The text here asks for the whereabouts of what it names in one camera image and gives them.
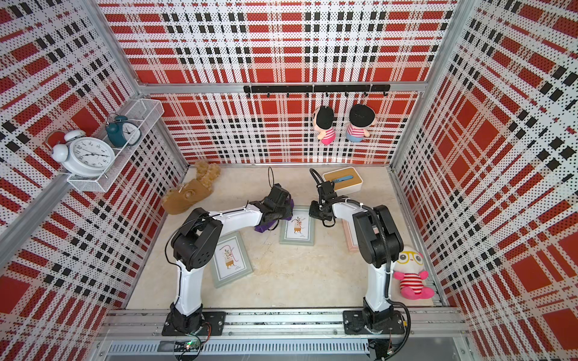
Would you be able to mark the teal alarm clock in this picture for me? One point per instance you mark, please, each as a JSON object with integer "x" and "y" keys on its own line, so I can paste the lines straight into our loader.
{"x": 122, "y": 133}

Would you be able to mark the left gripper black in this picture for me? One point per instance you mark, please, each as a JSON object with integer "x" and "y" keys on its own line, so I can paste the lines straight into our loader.
{"x": 288, "y": 207}

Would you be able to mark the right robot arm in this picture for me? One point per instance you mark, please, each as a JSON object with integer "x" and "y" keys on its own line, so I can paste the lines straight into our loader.
{"x": 379, "y": 244}

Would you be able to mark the doll with pink clothes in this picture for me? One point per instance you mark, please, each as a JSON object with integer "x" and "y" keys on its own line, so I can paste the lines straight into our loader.
{"x": 323, "y": 122}

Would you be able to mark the brown plush toy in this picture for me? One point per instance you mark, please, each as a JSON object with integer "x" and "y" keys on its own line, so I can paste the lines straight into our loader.
{"x": 184, "y": 196}

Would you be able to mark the white alarm clock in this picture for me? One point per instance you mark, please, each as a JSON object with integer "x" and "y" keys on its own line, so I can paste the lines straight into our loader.
{"x": 82, "y": 155}

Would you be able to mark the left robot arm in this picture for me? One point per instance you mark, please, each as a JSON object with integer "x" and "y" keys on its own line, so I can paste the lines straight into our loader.
{"x": 194, "y": 245}

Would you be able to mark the pink picture frame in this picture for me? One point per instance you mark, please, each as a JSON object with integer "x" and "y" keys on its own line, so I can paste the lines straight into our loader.
{"x": 351, "y": 244}

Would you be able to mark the green circuit board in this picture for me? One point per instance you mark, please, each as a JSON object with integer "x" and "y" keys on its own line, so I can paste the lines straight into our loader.
{"x": 186, "y": 346}

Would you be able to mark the white tissue box wooden lid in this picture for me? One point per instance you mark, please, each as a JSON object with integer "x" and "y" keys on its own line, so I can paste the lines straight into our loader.
{"x": 346, "y": 180}

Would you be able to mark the white pink plush toy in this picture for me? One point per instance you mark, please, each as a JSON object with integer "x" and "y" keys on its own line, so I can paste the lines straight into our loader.
{"x": 410, "y": 271}

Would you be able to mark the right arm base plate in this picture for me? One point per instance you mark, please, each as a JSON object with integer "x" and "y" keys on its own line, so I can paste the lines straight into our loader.
{"x": 367, "y": 322}

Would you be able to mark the white wire shelf basket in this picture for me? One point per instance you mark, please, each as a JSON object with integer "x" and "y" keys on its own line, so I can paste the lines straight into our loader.
{"x": 145, "y": 113}

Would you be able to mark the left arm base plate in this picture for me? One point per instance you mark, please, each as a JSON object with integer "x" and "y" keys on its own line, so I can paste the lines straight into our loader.
{"x": 199, "y": 323}

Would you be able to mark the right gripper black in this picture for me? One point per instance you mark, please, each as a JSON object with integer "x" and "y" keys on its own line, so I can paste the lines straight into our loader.
{"x": 312, "y": 211}

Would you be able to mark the green picture frame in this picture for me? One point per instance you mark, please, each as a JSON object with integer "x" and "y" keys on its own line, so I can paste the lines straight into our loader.
{"x": 230, "y": 261}
{"x": 299, "y": 229}

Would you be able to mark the purple cloth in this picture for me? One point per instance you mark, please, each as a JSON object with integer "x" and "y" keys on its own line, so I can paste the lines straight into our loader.
{"x": 272, "y": 225}

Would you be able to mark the black hook rail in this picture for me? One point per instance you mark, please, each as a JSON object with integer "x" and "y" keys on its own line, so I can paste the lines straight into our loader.
{"x": 317, "y": 88}

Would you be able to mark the doll with blue clothes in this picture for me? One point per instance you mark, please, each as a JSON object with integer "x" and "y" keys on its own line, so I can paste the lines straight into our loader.
{"x": 361, "y": 117}

